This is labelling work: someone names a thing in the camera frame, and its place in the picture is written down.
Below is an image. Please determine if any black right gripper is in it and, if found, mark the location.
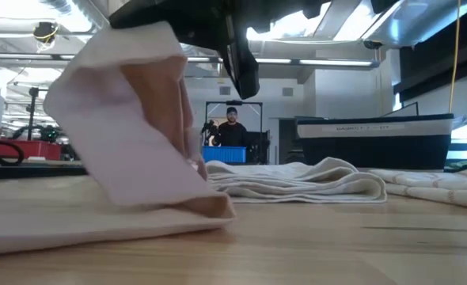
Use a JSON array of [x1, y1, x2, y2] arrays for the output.
[[108, 0, 282, 101]]

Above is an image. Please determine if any plain pink towel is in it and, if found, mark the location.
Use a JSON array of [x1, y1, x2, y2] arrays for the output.
[[0, 21, 237, 257]]

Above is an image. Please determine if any beige-checked white towel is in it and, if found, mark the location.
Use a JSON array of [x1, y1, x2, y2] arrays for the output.
[[204, 157, 388, 204]]

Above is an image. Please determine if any red-checked white towel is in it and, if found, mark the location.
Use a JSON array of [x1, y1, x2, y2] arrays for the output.
[[370, 165, 467, 211]]

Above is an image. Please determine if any person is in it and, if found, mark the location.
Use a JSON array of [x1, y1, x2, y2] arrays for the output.
[[216, 106, 251, 148]]

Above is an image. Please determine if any blue plastic crate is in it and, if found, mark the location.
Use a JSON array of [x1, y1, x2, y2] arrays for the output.
[[202, 145, 248, 165]]

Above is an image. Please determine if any long ceiling light bar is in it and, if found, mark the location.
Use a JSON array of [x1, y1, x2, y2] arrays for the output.
[[0, 52, 379, 70]]

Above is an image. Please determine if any navy fabric basket white band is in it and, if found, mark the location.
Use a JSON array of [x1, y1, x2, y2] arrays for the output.
[[296, 112, 455, 172]]

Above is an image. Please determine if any navy white striped container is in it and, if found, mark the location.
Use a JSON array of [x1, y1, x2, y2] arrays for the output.
[[446, 138, 467, 162]]

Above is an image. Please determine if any black rectangular frame rig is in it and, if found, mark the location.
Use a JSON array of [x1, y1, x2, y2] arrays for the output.
[[204, 100, 264, 163]]

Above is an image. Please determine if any ceiling reel yellow cable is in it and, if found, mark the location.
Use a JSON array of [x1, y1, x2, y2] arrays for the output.
[[32, 21, 60, 53]]

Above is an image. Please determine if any black tall camera rig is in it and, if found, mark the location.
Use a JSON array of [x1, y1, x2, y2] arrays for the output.
[[27, 86, 51, 140]]

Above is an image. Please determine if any red cart black handle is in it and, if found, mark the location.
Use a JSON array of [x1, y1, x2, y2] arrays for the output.
[[0, 138, 63, 167]]

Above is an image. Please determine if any black metal table frame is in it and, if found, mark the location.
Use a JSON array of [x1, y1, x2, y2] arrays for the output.
[[0, 160, 88, 181]]

